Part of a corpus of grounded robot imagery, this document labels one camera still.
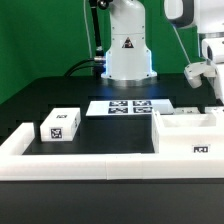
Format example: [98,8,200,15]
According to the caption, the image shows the thin white cable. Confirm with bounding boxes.
[83,0,94,76]

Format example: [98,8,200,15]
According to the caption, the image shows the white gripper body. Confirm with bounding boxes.
[202,37,224,102]

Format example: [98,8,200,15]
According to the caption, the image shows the white cabinet body box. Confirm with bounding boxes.
[152,110,224,155]

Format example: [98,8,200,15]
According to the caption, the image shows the white U-shaped frame wall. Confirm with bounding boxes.
[0,122,224,181]

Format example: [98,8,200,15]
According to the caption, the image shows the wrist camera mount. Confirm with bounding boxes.
[184,61,216,88]

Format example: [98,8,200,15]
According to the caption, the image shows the small white cabinet top box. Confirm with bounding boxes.
[40,108,81,142]

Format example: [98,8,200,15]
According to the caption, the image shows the white cabinet door panel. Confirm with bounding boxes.
[205,107,224,117]
[174,107,200,115]

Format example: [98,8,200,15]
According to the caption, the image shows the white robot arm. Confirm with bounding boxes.
[102,0,224,102]

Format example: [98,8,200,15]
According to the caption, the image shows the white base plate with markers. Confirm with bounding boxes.
[86,99,174,116]

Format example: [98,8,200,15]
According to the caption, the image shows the black cable bundle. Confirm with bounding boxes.
[64,56,107,78]

